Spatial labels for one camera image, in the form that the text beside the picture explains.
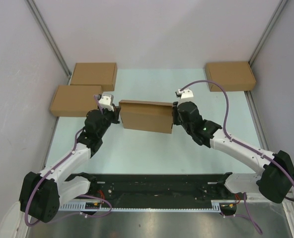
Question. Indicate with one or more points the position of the cardboard box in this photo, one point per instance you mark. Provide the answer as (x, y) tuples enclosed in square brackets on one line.
[(95, 73), (74, 100), (231, 75), (147, 116)]

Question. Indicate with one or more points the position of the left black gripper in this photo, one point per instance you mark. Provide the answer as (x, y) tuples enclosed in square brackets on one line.
[(114, 114)]

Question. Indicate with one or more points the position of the right aluminium corner post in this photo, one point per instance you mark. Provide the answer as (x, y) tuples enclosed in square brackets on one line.
[(267, 31)]

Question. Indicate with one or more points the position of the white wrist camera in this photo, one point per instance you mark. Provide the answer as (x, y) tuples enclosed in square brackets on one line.
[(105, 101), (185, 95)]

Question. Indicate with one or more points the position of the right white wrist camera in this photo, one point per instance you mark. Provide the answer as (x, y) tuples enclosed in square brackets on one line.
[(185, 95)]

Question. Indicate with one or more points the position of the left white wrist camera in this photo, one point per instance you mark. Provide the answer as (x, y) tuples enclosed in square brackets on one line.
[(105, 101)]

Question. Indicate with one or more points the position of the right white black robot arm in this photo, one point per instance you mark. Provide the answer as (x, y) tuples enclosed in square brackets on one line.
[(273, 174)]

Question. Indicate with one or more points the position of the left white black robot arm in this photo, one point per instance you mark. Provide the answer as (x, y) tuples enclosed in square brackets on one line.
[(44, 192)]

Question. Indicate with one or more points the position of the aluminium corner post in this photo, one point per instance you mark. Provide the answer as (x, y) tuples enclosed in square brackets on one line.
[(36, 13), (267, 31)]

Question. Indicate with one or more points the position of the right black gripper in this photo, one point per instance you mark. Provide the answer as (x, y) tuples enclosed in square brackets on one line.
[(175, 113)]

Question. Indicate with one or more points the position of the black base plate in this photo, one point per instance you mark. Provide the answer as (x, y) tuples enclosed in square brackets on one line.
[(161, 191)]

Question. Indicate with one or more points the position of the left aluminium corner post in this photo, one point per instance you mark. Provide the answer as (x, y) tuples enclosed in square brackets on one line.
[(36, 13)]

